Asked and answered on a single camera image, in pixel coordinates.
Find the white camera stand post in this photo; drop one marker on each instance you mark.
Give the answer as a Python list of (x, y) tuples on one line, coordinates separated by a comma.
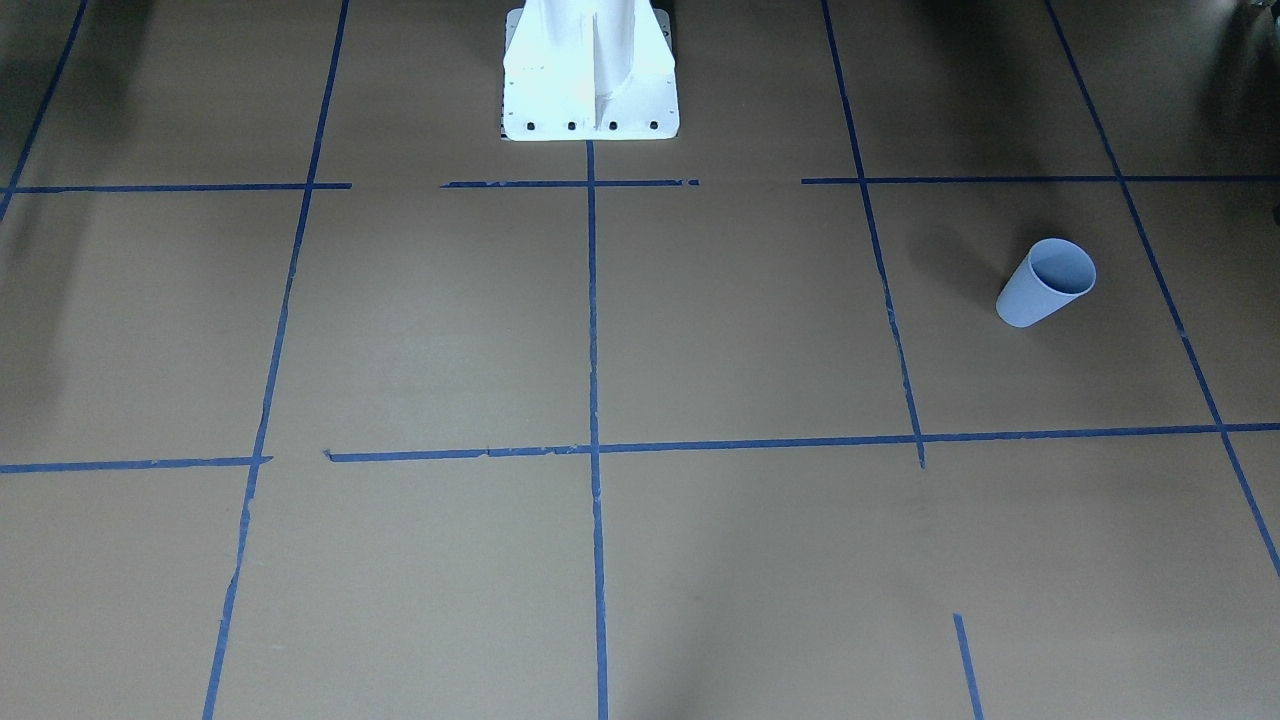
[(590, 71)]

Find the blue plastic cup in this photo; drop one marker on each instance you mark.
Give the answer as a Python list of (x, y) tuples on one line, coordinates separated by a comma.
[(1054, 273)]

